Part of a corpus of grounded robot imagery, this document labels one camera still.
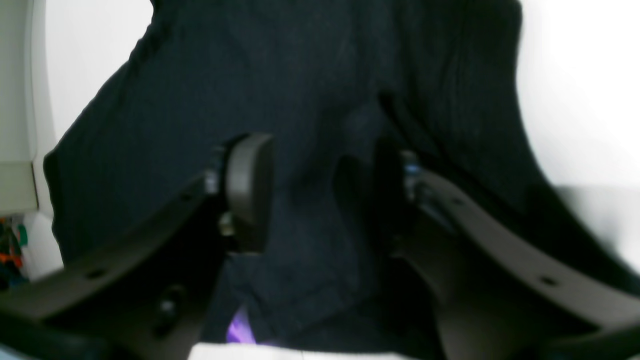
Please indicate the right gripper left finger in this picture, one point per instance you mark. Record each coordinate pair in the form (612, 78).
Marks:
(145, 295)

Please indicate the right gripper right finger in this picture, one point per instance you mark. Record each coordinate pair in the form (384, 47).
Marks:
(501, 287)

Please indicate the black T-shirt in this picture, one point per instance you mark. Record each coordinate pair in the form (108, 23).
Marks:
(327, 79)

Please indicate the white paper sheet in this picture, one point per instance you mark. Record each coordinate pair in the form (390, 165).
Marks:
(240, 351)

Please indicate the orange blue toy tool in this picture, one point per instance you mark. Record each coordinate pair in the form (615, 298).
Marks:
(11, 259)

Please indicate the white bin left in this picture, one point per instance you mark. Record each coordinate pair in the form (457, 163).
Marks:
(27, 130)

